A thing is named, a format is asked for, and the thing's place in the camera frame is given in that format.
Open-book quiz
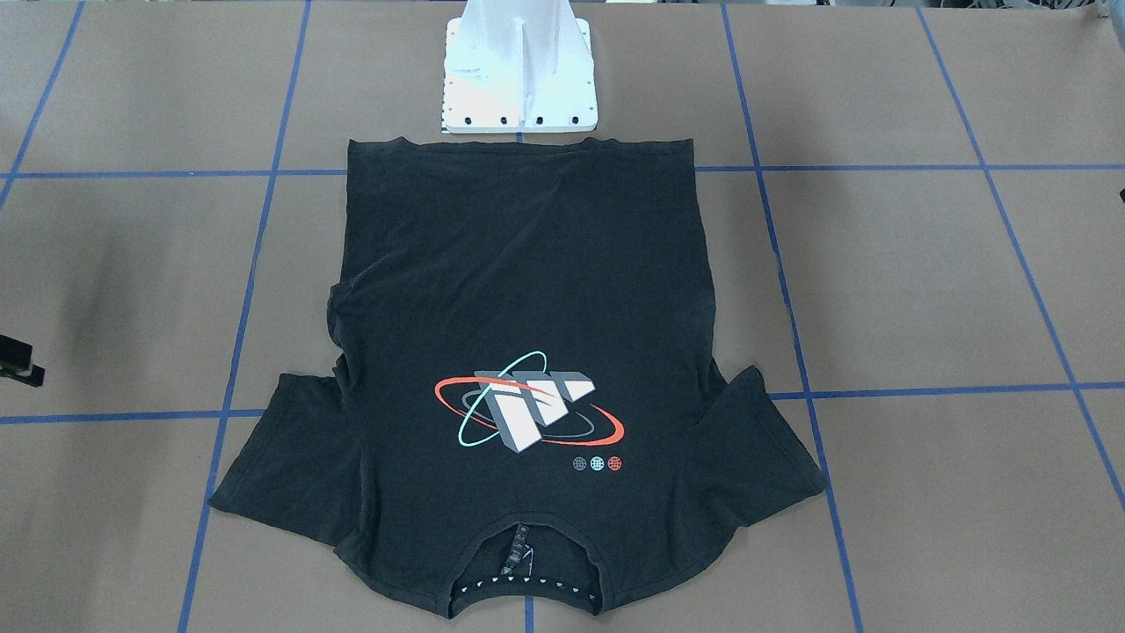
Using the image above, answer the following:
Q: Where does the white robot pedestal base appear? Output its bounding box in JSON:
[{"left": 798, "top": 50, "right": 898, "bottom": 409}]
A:
[{"left": 439, "top": 1, "right": 599, "bottom": 134}]

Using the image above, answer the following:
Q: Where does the black graphic t-shirt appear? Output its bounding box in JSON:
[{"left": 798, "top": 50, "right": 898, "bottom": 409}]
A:
[{"left": 209, "top": 139, "right": 826, "bottom": 618}]

